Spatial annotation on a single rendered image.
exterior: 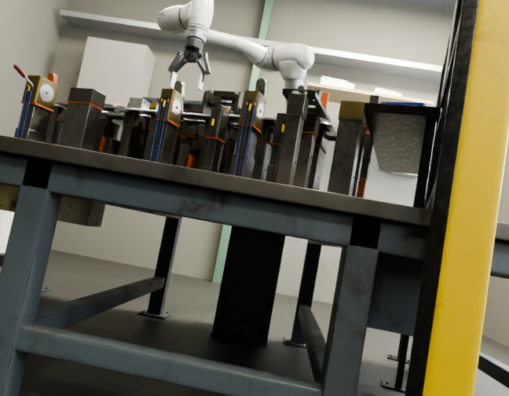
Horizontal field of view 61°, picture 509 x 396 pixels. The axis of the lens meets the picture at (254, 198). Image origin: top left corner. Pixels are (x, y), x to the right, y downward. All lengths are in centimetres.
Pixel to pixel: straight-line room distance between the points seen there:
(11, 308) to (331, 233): 83
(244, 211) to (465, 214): 50
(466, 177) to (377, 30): 445
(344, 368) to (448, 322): 27
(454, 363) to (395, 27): 472
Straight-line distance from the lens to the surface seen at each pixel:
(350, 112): 148
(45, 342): 126
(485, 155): 107
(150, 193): 113
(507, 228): 116
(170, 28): 211
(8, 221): 436
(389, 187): 493
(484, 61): 114
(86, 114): 190
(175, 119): 169
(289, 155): 123
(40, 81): 208
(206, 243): 481
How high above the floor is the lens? 57
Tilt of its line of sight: 5 degrees up
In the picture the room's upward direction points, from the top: 10 degrees clockwise
